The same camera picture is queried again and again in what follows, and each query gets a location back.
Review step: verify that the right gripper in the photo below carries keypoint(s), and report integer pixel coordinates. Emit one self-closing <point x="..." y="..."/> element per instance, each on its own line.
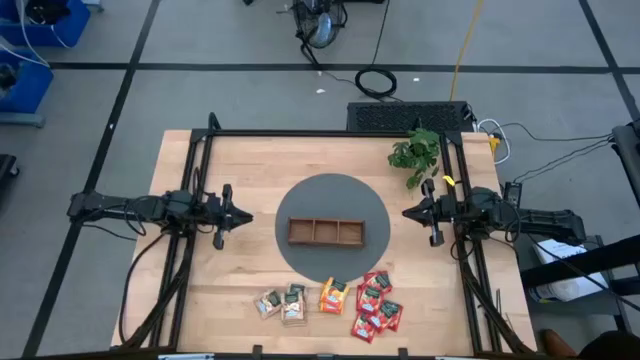
<point x="435" y="212"/>

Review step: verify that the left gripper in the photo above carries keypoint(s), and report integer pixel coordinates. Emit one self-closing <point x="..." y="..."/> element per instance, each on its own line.
<point x="222" y="217"/>

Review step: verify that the red tea packet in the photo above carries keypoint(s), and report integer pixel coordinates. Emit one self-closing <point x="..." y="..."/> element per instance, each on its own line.
<point x="363" y="328"/>
<point x="378" y="281"/>
<point x="369" y="300"/>
<point x="384" y="316"/>
<point x="397" y="315"/>

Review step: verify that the wooden three-compartment tray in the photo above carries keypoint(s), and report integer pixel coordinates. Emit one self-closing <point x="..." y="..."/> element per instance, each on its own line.
<point x="325" y="231"/>

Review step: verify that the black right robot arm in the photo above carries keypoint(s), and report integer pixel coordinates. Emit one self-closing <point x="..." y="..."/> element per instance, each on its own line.
<point x="540" y="220"/>

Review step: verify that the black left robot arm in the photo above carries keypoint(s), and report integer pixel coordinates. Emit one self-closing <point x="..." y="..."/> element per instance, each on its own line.
<point x="110" y="207"/>

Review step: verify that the potted green plant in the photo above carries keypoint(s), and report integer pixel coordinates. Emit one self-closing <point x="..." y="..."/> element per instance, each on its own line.
<point x="417" y="152"/>

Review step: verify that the round grey placemat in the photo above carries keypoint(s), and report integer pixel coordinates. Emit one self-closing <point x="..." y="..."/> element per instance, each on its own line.
<point x="330" y="200"/>

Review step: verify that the black perforated computer case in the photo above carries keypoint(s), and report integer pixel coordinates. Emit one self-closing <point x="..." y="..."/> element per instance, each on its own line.
<point x="400" y="117"/>

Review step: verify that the black power adapter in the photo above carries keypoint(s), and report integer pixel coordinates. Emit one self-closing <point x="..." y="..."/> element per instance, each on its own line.
<point x="513" y="190"/>

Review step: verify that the yellow power plug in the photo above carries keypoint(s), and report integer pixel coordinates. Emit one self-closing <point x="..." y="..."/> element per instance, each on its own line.
<point x="494" y="144"/>

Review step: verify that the white paper bag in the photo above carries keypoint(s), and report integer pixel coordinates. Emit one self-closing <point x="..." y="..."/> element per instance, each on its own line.
<point x="552" y="248"/>

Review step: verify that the black shelf cart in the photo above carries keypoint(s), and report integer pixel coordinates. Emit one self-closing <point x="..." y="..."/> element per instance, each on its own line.
<point x="575" y="262"/>

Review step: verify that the black floor fan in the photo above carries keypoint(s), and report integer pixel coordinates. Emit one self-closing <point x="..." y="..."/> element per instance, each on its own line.
<point x="320" y="25"/>

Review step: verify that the person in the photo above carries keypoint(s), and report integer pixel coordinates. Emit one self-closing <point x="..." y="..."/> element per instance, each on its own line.
<point x="610" y="347"/>

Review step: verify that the black chair base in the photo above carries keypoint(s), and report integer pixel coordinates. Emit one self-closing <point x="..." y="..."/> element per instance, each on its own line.
<point x="6" y="167"/>

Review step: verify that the blue storage bin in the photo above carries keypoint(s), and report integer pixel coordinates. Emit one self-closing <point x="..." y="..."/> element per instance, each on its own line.
<point x="30" y="90"/>
<point x="75" y="27"/>

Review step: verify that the black frame bracket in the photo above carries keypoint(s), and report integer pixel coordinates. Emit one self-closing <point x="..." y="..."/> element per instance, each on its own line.
<point x="257" y="351"/>
<point x="402" y="352"/>

